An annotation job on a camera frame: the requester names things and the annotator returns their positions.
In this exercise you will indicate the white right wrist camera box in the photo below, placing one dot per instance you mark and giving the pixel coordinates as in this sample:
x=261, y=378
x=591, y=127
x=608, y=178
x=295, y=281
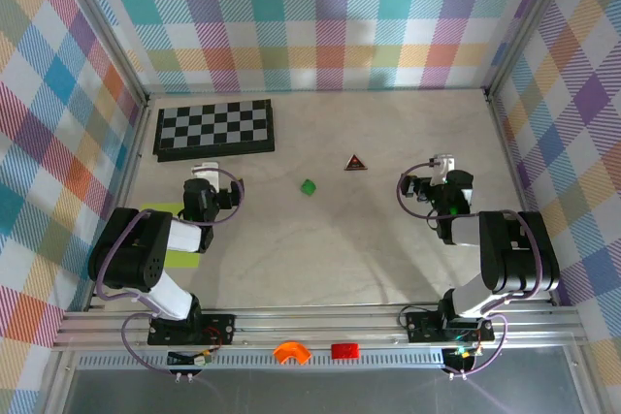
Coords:
x=444, y=167

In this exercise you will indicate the red plastic block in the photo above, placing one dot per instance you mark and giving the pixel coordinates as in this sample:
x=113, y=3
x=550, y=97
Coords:
x=345, y=351

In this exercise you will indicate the aluminium side rail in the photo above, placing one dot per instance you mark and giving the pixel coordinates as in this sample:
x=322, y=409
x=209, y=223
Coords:
x=123, y=191
x=517, y=191

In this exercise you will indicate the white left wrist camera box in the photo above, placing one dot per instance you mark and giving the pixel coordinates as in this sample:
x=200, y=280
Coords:
x=204, y=172

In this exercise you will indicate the orange curved plastic piece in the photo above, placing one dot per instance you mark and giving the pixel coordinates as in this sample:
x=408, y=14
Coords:
x=291, y=352

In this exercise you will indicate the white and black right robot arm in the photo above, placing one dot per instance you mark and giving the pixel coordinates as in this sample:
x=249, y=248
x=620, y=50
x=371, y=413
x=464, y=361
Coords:
x=514, y=254

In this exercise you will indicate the aluminium mounting rail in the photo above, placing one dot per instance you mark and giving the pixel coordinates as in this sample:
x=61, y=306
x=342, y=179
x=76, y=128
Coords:
x=315, y=327

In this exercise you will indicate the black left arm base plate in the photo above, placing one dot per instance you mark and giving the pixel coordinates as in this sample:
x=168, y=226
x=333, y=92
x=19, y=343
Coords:
x=220, y=329

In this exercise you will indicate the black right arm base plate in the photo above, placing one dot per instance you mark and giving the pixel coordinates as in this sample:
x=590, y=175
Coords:
x=422, y=327

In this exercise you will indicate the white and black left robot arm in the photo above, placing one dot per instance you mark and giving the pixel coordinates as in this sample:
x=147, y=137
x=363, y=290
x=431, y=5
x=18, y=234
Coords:
x=131, y=249

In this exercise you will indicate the small circuit board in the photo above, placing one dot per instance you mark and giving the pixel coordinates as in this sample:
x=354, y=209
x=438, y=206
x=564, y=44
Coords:
x=461, y=352
x=194, y=359

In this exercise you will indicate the black and grey chessboard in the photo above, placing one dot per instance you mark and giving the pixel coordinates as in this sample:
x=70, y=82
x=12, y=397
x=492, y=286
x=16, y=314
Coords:
x=213, y=128

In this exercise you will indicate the aluminium frame post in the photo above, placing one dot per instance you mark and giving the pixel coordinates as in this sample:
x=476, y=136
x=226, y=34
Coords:
x=529, y=26
x=97, y=31

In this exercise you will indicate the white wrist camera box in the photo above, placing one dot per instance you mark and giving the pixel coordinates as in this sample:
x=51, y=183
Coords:
x=204, y=172
x=444, y=167

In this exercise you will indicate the shiny metal sheet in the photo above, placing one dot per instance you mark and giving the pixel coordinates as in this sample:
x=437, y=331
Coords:
x=315, y=392

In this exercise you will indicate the red and black triangle piece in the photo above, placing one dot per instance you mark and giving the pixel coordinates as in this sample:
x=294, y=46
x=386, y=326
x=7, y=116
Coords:
x=355, y=163

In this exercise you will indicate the lime green paper sheet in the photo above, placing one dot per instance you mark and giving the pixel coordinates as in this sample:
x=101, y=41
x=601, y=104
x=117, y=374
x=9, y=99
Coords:
x=184, y=260

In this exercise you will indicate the small green cube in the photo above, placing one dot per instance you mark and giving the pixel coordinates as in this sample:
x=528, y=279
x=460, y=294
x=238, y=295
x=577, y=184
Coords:
x=308, y=187

